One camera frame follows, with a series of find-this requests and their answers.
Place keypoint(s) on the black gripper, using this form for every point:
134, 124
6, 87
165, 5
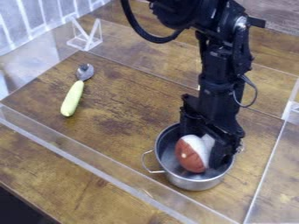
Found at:
210, 113

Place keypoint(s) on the red white plush mushroom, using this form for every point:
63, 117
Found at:
193, 151

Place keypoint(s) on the silver metal pot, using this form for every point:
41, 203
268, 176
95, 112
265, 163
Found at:
182, 178

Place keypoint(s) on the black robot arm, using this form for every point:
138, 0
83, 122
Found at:
221, 23

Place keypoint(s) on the black bar on table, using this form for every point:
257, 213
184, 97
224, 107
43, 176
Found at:
258, 22

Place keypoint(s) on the clear acrylic barrier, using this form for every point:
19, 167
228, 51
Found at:
184, 208

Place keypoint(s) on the clear acrylic triangle stand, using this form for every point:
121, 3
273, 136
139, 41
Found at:
85, 41

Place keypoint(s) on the yellow-green handled spoon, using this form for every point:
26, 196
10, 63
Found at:
73, 98

